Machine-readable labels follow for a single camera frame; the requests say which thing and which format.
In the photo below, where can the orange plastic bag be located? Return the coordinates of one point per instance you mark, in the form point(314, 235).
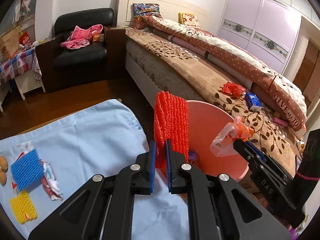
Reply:
point(240, 131)

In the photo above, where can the white bed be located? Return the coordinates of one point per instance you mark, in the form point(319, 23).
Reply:
point(125, 2)

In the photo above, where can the lilac sliding wardrobe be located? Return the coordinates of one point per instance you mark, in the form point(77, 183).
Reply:
point(270, 17)

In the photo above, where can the yellow foam net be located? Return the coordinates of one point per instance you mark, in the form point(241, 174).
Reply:
point(22, 206)

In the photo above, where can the brown paper bag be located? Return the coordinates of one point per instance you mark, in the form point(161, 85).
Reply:
point(10, 42)

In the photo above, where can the pink plastic bucket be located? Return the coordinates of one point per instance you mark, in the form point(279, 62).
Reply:
point(207, 120)

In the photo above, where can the pink clothing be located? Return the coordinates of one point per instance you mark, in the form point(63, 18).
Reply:
point(82, 35)

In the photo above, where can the yellow floral pillow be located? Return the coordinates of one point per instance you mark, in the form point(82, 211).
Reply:
point(190, 18)

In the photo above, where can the brown floral blanket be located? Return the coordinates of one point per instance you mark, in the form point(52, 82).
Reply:
point(187, 65)

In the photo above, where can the light blue cloth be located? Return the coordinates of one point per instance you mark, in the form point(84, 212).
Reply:
point(87, 135)

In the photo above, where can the wooden door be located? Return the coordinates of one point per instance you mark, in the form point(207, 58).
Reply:
point(310, 62)

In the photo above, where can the dotted pink-white quilt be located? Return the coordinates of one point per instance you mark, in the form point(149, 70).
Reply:
point(237, 55)

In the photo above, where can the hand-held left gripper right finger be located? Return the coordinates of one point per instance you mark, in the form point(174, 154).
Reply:
point(169, 167)

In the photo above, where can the hanging white clothes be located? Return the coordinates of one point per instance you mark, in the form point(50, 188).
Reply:
point(25, 3)

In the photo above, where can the blue foam net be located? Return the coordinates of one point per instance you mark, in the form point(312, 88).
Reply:
point(26, 170)

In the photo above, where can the red snack packet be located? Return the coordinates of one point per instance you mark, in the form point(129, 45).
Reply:
point(232, 89)

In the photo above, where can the large window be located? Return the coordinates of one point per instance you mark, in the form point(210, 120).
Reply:
point(6, 15)

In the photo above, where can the cartoon print pillow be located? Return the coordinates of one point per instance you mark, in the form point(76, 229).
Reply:
point(146, 11)

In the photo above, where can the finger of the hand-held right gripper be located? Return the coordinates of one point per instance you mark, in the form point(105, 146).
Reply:
point(250, 153)
point(257, 150)

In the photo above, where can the blue tissue pack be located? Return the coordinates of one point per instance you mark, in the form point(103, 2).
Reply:
point(252, 100)

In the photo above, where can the orange box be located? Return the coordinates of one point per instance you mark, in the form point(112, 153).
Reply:
point(98, 38)

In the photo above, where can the black leather armchair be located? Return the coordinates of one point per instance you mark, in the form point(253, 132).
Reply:
point(80, 60)

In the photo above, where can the small crumpled red-white wrapper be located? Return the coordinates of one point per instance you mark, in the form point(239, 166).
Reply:
point(51, 182)

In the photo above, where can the red foam net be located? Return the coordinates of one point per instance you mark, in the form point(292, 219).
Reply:
point(170, 120)

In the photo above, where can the clear red-print snack packet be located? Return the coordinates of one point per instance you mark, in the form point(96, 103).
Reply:
point(25, 148)

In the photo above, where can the red bag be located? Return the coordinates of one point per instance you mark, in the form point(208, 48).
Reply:
point(25, 40)

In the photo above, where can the white table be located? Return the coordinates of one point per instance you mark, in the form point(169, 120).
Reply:
point(27, 85)

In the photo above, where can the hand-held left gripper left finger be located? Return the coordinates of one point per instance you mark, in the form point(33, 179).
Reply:
point(152, 167)

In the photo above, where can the small pink object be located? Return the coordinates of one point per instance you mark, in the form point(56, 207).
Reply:
point(280, 122)

